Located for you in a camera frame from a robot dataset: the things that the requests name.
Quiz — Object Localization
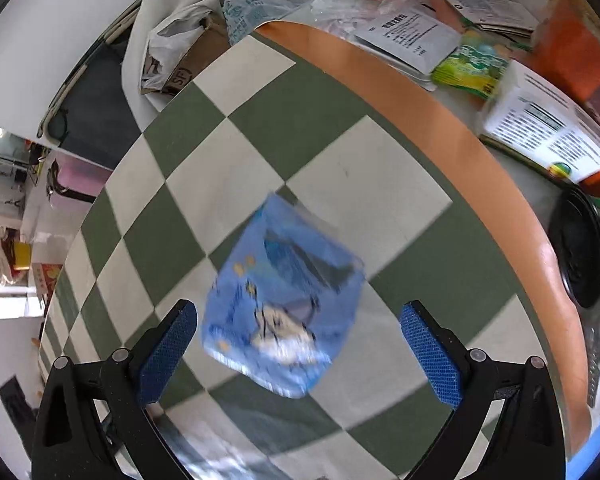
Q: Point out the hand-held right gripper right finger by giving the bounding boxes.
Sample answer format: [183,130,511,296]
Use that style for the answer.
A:
[399,301,566,480]

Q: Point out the white paper sheets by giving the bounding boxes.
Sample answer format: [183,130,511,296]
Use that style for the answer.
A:
[440,0,540,38]

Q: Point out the white plastic bag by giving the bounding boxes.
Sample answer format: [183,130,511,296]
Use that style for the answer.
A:
[121,0,224,111]

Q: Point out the light blue plastic object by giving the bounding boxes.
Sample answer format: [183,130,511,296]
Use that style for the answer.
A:
[567,417,600,468]

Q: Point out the orange box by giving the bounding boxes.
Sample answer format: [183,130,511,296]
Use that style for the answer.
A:
[530,0,600,196]

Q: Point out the brown cardboard box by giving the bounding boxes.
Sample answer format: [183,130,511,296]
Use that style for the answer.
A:
[162,17,231,98]

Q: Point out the dark grey cushion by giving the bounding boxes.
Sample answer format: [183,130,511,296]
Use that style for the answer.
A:
[37,42,146,171]

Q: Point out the green snack packet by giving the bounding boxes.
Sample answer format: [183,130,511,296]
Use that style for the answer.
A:
[431,30,511,101]

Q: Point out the black round disc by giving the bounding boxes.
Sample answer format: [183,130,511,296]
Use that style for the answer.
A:
[547,187,600,309]

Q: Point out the round checkered table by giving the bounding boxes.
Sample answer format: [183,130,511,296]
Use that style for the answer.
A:
[39,21,593,480]

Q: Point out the clear plastic bag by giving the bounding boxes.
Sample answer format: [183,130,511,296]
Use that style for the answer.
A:
[310,0,431,36]

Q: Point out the blue snack packet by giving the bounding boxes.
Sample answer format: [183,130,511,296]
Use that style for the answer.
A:
[201,194,366,400]

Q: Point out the light blue plastic bag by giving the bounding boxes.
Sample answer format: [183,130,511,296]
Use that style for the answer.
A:
[222,0,306,46]

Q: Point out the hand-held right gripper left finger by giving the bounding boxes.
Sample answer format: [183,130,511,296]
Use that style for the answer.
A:
[31,299,198,480]

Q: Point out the white printed paper packet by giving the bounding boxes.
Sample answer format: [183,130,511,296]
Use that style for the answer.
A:
[352,7,463,92]

